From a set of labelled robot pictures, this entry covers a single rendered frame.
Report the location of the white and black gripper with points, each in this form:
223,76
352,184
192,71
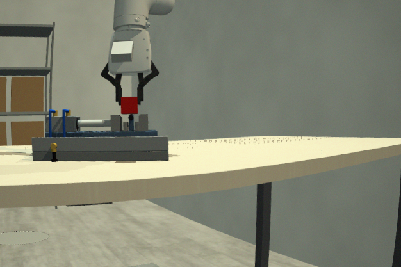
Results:
141,61

